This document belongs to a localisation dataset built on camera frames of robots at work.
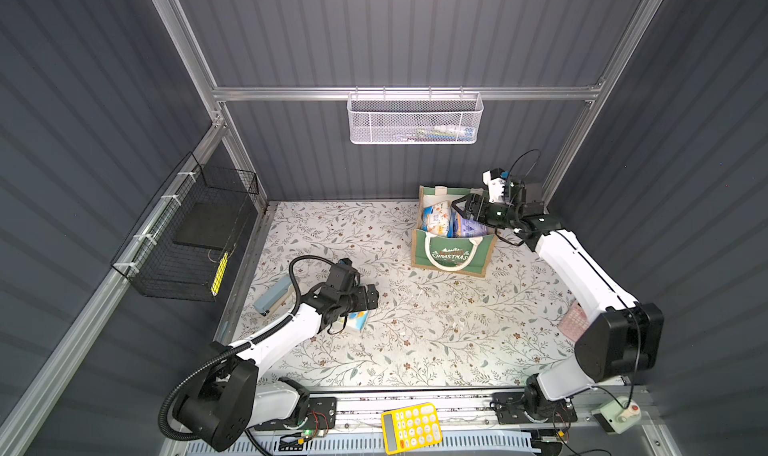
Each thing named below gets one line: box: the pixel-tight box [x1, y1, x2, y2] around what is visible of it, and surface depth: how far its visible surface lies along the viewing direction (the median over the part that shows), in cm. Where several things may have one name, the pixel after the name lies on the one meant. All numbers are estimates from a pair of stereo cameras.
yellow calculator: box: [381, 402, 443, 455], surface depth 72 cm
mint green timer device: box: [591, 396, 641, 434], surface depth 69 cm
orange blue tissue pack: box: [421, 201, 450, 236], surface depth 93 cm
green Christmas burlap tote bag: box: [411, 185, 497, 277], surface depth 91 cm
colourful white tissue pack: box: [347, 311, 369, 332], surface depth 86 cm
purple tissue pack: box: [447, 211, 488, 238], surface depth 93 cm
